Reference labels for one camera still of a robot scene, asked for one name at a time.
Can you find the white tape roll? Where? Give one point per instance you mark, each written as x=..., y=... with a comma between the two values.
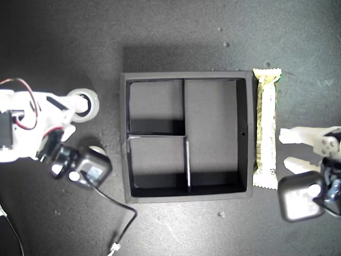
x=82, y=91
x=97, y=149

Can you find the snack bar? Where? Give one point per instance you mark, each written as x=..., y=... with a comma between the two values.
x=266, y=128

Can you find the black tray with wells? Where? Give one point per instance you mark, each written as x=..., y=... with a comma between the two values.
x=210, y=128

